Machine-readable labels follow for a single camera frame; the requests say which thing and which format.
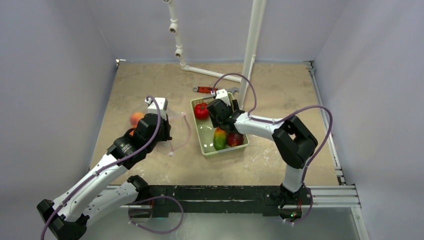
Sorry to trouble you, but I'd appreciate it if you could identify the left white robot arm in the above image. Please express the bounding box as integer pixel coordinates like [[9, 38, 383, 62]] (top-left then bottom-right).
[[36, 111, 172, 240]]

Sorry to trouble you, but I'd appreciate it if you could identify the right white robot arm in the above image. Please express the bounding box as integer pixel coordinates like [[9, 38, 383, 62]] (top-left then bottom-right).
[[207, 99, 318, 204]]

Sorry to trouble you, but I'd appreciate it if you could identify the light green plastic basket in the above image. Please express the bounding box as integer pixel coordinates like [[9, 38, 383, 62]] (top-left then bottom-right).
[[190, 96, 250, 158]]

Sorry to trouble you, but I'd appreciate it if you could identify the pink toy peach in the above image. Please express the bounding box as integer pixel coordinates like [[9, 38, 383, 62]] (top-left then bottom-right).
[[129, 111, 145, 127]]

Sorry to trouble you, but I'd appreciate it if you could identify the dark red toy apple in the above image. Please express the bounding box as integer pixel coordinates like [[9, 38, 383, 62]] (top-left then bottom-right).
[[226, 133, 244, 148]]

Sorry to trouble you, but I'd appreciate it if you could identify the red handled adjustable wrench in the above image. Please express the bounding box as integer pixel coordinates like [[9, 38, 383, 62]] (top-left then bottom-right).
[[192, 86, 240, 96]]

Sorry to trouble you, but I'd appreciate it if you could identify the aluminium rail frame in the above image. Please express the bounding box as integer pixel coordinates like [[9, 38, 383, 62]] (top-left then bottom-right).
[[304, 60, 370, 240]]

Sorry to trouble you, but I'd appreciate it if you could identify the green orange toy mango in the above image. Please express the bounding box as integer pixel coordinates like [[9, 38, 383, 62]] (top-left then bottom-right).
[[213, 127, 227, 151]]

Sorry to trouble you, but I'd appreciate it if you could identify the red toy tomato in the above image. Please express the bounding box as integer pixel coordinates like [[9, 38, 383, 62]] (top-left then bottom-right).
[[194, 102, 209, 120]]

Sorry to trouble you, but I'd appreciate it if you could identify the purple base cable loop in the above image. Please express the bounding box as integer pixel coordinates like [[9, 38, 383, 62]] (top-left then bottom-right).
[[127, 196, 185, 235]]

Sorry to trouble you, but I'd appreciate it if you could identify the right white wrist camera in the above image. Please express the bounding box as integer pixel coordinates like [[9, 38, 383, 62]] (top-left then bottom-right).
[[214, 89, 231, 106]]

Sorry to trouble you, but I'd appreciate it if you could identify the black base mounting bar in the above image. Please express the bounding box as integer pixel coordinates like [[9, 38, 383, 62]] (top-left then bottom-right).
[[127, 175, 313, 222]]

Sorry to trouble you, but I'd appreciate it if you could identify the clear zip top bag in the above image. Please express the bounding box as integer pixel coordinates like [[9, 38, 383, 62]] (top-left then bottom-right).
[[124, 105, 192, 157]]

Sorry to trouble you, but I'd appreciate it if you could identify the white pvc pipe frame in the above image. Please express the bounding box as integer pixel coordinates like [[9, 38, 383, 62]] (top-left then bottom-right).
[[163, 0, 267, 106]]

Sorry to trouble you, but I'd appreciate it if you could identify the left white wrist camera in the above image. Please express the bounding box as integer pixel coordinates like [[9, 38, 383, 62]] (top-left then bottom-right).
[[145, 96, 168, 120]]

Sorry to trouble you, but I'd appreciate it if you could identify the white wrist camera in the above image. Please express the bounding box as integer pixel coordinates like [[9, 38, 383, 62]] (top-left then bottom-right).
[[214, 89, 231, 106], [145, 96, 168, 120]]

